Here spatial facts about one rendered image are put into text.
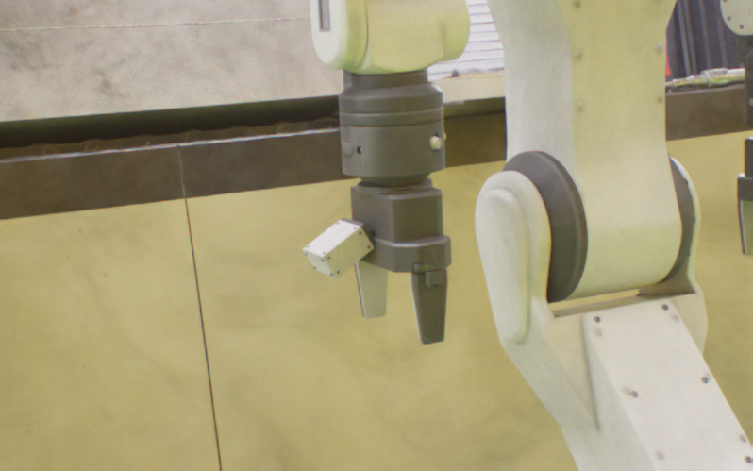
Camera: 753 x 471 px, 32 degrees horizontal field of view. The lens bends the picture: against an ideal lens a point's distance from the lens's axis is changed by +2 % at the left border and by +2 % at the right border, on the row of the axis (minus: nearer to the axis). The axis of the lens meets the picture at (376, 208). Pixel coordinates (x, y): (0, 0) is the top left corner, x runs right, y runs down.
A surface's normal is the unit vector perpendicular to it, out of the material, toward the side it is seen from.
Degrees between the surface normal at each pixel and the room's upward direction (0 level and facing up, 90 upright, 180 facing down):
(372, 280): 102
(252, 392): 90
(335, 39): 90
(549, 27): 115
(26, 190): 90
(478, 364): 90
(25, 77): 80
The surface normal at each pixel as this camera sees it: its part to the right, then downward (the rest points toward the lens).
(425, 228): 0.45, 0.12
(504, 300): -0.89, 0.11
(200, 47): 0.39, -0.24
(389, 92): -0.06, -0.58
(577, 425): -0.75, 0.52
